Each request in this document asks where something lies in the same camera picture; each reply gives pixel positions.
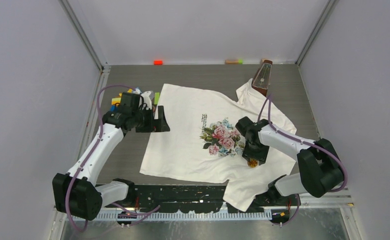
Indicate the light green flat block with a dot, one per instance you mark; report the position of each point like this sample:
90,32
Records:
115,100

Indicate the tan and green block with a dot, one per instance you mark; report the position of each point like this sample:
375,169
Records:
233,61

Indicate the brown wooden metronome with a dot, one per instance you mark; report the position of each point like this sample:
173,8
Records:
261,79

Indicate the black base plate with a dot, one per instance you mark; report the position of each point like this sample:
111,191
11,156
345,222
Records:
173,198

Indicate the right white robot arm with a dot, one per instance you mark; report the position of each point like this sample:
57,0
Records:
320,169

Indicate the white floral t-shirt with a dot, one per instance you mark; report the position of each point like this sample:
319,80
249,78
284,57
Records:
203,144

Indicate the red orange block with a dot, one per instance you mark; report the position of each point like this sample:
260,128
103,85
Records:
158,62

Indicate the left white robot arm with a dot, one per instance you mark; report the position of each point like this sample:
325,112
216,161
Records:
76,192

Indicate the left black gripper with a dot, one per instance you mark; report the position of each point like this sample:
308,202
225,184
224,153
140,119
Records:
159,125

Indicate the aluminium front rail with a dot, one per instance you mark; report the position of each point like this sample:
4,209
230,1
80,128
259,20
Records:
260,209

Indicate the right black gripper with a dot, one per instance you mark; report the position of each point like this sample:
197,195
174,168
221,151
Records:
260,157

